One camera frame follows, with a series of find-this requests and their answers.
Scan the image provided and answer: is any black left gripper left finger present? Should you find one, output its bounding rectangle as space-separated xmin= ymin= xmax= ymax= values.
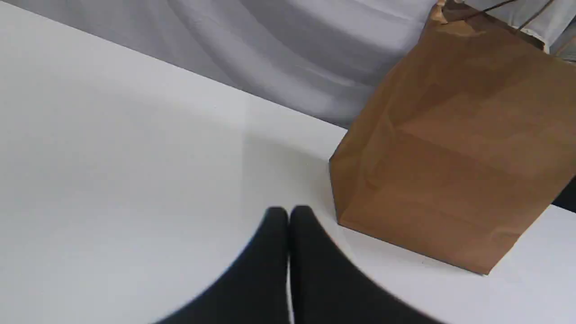
xmin=161 ymin=207 xmax=289 ymax=324

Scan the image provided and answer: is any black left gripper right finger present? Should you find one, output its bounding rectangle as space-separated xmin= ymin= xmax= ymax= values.
xmin=289 ymin=206 xmax=436 ymax=324

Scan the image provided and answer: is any brown paper bag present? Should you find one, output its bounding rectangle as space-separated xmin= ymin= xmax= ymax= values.
xmin=329 ymin=0 xmax=576 ymax=275

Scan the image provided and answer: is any grey backdrop cloth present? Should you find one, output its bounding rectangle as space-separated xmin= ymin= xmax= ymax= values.
xmin=0 ymin=0 xmax=576 ymax=130

